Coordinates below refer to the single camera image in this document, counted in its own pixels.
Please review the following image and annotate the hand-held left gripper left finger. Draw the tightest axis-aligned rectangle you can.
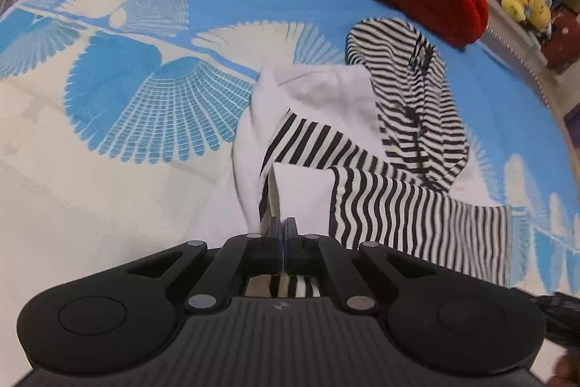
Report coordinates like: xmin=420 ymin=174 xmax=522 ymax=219
xmin=122 ymin=218 xmax=284 ymax=312

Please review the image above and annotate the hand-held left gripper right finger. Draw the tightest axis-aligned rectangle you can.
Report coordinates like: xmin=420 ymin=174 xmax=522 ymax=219
xmin=284 ymin=218 xmax=436 ymax=314

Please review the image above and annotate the striped and white small shirt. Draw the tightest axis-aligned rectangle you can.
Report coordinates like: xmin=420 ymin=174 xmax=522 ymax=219
xmin=232 ymin=17 xmax=515 ymax=300

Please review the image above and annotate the blue and white printed blanket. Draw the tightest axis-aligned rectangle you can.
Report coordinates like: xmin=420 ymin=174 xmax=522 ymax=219
xmin=0 ymin=0 xmax=580 ymax=387

